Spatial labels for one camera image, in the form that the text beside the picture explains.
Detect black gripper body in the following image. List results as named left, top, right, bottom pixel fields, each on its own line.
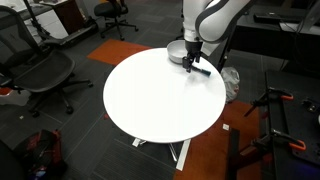
left=184, top=39, right=204, bottom=60

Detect dark teal marker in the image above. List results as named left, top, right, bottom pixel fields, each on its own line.
left=192, top=65, right=212, bottom=77

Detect grey white bowl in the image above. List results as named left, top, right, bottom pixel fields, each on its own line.
left=166, top=40, right=193, bottom=65

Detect white plastic bag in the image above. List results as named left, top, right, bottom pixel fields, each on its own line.
left=220, top=66, right=241, bottom=104

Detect black desk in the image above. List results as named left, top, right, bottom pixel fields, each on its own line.
left=217, top=3, right=320, bottom=73

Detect black keyboard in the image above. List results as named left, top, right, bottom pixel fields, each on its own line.
left=252, top=12, right=303, bottom=25

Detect black office chair with armrests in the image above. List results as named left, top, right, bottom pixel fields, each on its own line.
left=93, top=0, right=140, bottom=42

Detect white table base legs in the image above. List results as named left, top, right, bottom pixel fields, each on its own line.
left=132, top=137, right=192, bottom=172

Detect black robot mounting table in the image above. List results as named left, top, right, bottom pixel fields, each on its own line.
left=264, top=69, right=320, bottom=180

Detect black stand with base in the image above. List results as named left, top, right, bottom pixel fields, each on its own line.
left=22, top=0, right=100, bottom=48

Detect small black control box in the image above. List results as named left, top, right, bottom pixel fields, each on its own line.
left=301, top=97, right=320, bottom=115

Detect white desk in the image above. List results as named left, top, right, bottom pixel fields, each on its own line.
left=0, top=0, right=70, bottom=42

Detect large black mesh office chair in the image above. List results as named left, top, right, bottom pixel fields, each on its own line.
left=0, top=4, right=95, bottom=119

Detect red black backpack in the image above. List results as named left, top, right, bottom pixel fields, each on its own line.
left=14, top=128, right=67, bottom=180

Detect white orange plastic object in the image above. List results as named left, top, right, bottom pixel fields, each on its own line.
left=0, top=87, right=32, bottom=107

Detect black clamp orange handle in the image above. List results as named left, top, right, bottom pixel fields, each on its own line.
left=243, top=87, right=295, bottom=118
left=251, top=128, right=307, bottom=153

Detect black red support post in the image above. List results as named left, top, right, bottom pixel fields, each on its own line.
left=225, top=127, right=268, bottom=180

